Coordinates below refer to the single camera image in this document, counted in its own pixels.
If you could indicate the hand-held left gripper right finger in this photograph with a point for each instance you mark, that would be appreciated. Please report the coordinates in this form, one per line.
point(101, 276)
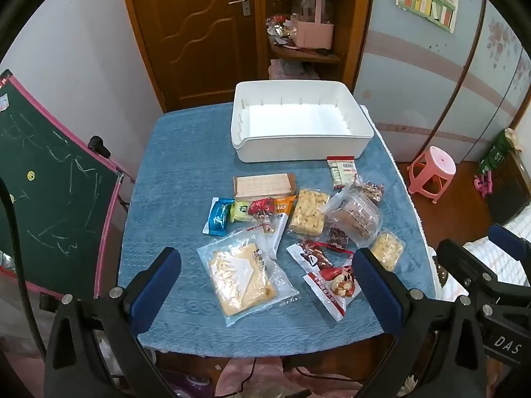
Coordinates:
point(377, 294)

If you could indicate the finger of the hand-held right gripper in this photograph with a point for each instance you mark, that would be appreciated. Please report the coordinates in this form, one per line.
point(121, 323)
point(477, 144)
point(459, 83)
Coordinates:
point(460, 261)
point(508, 242)

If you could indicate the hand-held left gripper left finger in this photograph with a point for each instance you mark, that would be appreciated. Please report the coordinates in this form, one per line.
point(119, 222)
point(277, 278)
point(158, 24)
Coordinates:
point(157, 284)

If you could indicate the white cartoon snack bag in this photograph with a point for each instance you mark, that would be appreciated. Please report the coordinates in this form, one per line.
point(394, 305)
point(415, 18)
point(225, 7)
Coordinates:
point(330, 288)

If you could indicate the dark red dates packet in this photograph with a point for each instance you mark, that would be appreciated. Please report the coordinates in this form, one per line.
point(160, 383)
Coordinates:
point(338, 236)

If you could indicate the red white snack bag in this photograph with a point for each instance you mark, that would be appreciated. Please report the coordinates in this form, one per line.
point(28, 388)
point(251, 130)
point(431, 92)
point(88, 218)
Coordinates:
point(313, 257)

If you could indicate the clear bag of brown cakes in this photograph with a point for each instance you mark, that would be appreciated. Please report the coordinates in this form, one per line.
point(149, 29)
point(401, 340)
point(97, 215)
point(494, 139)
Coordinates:
point(356, 217)

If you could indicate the large clear bread bag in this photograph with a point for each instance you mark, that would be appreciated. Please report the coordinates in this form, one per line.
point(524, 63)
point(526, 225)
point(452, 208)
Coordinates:
point(240, 277)

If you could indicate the blue snack packet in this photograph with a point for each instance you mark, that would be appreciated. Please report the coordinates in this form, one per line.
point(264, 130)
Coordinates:
point(218, 217)

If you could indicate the clear nut packet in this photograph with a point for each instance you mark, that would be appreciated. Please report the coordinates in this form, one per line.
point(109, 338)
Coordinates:
point(372, 191)

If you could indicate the clear bag of puffed snacks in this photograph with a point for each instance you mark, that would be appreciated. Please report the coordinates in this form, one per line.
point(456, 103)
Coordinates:
point(307, 213)

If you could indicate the green snack packet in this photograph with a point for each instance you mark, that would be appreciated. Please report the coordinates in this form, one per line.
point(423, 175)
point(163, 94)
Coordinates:
point(240, 212)

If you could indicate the long clear white packet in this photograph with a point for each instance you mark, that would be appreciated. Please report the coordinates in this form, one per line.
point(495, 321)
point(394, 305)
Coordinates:
point(276, 232)

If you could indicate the white packet with red ends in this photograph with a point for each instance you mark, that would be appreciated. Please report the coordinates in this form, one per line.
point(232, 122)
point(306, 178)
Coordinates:
point(342, 172)

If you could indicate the orange snack packet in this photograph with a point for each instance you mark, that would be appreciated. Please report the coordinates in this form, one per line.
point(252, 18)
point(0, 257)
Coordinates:
point(285, 205)

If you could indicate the red candy packet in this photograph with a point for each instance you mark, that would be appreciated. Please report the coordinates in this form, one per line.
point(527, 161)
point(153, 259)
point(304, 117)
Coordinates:
point(261, 206)

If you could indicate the tan wafer box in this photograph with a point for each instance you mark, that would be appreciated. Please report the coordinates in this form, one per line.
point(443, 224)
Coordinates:
point(261, 184)

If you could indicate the white plastic storage bin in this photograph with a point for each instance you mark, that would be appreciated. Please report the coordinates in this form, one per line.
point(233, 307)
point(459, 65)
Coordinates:
point(290, 124)

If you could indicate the checked bed blanket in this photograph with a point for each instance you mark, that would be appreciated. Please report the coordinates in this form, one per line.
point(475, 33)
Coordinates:
point(483, 253)

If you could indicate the dark wooden cabinet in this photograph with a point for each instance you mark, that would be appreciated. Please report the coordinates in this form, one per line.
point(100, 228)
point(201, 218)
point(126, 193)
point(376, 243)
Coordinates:
point(510, 195)

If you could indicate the pink toy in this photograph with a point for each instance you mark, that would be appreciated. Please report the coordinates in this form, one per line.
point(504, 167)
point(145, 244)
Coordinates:
point(483, 184)

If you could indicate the green bag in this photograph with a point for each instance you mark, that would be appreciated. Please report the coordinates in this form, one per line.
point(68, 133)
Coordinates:
point(495, 153)

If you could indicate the pink plastic stool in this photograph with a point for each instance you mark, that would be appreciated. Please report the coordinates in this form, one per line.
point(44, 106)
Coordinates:
point(437, 161)

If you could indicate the blue table cloth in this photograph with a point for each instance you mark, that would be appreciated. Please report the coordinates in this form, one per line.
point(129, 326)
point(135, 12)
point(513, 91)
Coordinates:
point(182, 182)

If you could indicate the pink floral cloth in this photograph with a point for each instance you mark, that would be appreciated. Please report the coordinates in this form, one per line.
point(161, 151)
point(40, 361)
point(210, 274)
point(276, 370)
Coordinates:
point(257, 377)

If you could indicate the green chalkboard easel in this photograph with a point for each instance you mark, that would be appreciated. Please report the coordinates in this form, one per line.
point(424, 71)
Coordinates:
point(54, 182)

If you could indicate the pale blue wardrobe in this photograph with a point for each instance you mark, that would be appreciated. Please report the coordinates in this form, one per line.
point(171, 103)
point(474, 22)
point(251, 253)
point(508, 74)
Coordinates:
point(415, 91)

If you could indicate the brown wooden door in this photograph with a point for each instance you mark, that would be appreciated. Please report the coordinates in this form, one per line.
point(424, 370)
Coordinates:
point(186, 49)

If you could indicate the folded pink cloth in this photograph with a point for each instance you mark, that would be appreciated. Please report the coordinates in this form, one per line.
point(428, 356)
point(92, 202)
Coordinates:
point(290, 69)

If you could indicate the wooden corner shelf unit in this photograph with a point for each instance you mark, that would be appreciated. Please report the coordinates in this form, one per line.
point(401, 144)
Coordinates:
point(352, 29)

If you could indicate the shelf snack wrappers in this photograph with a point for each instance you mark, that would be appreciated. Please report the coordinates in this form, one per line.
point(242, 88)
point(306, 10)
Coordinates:
point(277, 27)

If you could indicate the wall poster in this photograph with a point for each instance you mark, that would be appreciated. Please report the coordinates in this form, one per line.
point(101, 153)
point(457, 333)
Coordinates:
point(427, 0)

